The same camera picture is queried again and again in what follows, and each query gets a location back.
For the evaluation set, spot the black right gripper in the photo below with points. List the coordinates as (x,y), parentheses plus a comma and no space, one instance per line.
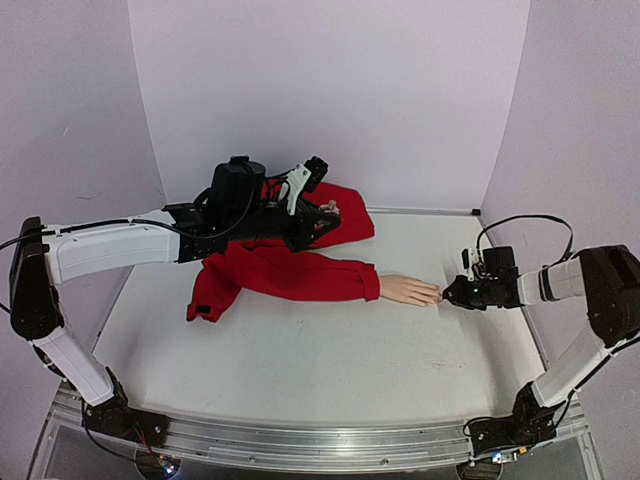
(463,292)

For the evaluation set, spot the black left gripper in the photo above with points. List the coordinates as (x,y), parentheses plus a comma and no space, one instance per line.
(307,227)

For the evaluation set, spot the clear nail polish bottle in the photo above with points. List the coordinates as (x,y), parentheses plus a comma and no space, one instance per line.
(330,208)

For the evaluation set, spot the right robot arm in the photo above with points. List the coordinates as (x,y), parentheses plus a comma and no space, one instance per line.
(605,280)

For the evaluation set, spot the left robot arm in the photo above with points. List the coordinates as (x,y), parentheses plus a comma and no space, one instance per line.
(242,203)

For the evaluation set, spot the mannequin hand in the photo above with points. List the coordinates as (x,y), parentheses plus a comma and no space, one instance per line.
(408,290)

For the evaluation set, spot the red jacket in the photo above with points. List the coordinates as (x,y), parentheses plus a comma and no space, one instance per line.
(269,267)

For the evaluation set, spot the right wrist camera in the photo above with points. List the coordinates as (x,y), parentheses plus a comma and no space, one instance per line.
(473,264)

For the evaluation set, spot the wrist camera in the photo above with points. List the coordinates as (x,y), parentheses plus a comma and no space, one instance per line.
(473,264)
(304,178)

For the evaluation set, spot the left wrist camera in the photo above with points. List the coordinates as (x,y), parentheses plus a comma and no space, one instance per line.
(304,178)

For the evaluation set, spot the aluminium table front rail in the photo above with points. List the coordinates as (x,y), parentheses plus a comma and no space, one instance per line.
(310,449)

